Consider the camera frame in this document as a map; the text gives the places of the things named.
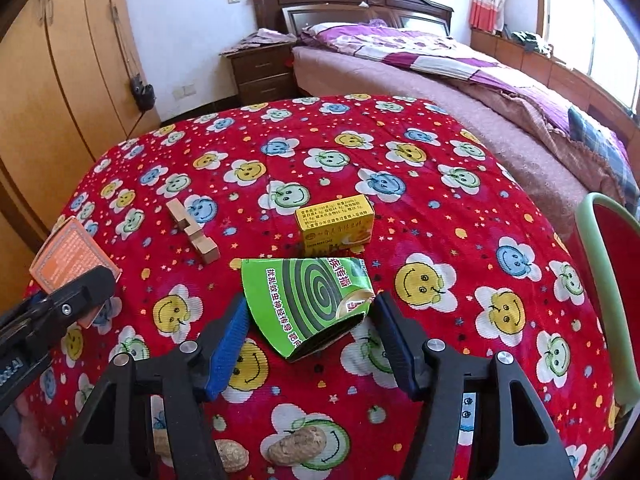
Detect wooden puzzle block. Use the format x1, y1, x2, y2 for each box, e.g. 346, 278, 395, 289
166, 198, 220, 264

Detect orange cardboard box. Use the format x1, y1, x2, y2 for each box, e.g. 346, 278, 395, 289
28, 216, 123, 330

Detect blue plaid blanket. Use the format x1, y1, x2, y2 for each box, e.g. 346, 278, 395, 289
567, 106, 639, 219

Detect wall power socket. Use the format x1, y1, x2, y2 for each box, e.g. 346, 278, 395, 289
172, 84, 196, 101

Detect clothes on window cabinet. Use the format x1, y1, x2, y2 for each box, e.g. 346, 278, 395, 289
511, 30, 553, 58

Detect wooden window cabinet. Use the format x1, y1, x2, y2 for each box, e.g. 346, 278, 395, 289
470, 28, 639, 153

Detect peanut shell left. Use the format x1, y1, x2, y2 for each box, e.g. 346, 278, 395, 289
153, 429, 250, 472

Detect red smiley flower blanket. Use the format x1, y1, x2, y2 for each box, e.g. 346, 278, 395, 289
27, 94, 614, 479

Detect peanut shell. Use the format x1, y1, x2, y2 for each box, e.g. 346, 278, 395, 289
266, 426, 326, 466
153, 429, 250, 472

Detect wooden wardrobe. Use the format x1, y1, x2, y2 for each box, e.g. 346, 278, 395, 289
1, 0, 160, 309

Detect red basin green rim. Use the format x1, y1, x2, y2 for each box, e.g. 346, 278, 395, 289
574, 193, 639, 411

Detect cloth on nightstand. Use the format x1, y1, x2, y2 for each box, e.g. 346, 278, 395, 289
221, 27, 297, 56

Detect purple patterned quilt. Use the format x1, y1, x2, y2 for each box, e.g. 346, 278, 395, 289
300, 22, 587, 132

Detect dark wooden nightstand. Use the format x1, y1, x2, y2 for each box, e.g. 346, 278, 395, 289
224, 44, 299, 105

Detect person's left hand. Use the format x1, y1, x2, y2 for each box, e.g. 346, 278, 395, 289
14, 394, 56, 480

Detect small yellow box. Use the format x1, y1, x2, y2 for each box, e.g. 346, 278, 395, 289
295, 194, 375, 257

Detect dark wooden bed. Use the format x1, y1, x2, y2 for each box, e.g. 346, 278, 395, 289
252, 0, 639, 214

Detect peanut shell centre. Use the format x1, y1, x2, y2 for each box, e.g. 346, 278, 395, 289
266, 426, 326, 466

